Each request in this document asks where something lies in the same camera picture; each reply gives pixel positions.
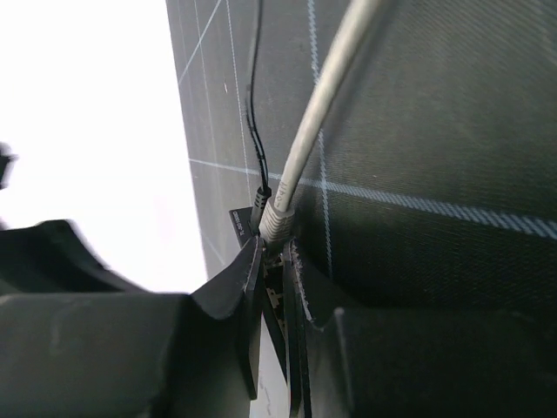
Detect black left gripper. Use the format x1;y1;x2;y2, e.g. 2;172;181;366
1;219;141;294

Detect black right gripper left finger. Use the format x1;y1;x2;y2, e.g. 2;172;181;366
1;238;263;417

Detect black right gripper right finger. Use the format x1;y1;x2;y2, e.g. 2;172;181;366
283;240;556;417

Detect black network switch box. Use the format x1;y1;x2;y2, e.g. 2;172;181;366
229;208;292;367

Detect grey ethernet cable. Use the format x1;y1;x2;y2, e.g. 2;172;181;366
258;0;378;252

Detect black power cable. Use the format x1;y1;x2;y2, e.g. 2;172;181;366
243;0;274;236

